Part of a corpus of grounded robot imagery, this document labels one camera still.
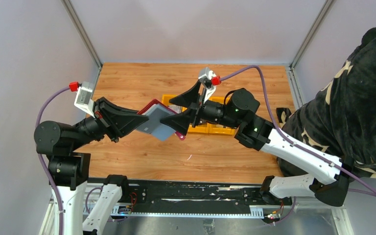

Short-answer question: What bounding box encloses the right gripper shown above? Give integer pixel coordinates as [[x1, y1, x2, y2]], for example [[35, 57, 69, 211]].
[[161, 80, 241, 137]]

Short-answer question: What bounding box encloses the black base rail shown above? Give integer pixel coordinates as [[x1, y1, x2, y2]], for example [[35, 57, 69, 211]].
[[117, 179, 292, 216]]

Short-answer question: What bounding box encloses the person in black fleece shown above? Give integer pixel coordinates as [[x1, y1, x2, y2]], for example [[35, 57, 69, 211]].
[[276, 27, 376, 179]]

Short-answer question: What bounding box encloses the middle yellow bin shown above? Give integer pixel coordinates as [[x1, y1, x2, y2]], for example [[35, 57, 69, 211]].
[[188, 119, 209, 134]]

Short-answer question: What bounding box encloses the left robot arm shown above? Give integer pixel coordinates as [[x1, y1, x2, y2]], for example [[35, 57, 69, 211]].
[[34, 97, 148, 235]]

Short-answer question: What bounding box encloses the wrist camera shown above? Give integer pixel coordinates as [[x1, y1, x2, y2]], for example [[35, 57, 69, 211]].
[[74, 82, 95, 117], [198, 67, 221, 103]]

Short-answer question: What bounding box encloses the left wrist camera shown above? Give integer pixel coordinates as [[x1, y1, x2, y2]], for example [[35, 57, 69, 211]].
[[74, 82, 95, 117]]

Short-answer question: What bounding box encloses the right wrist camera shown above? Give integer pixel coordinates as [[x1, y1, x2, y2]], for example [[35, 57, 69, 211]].
[[198, 67, 221, 103]]

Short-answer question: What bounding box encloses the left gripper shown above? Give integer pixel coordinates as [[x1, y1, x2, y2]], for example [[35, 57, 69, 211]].
[[71, 94, 149, 149]]

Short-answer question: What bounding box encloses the left yellow bin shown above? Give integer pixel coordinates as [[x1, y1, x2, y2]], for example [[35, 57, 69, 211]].
[[162, 94, 186, 114]]

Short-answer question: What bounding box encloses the red leather card holder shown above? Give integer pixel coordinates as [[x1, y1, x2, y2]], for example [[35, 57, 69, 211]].
[[136, 99, 185, 141]]

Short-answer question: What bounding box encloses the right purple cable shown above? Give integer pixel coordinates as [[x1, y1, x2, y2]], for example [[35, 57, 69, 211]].
[[211, 65, 376, 206]]

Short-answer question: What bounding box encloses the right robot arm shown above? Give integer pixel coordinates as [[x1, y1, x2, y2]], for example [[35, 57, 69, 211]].
[[160, 82, 350, 207]]

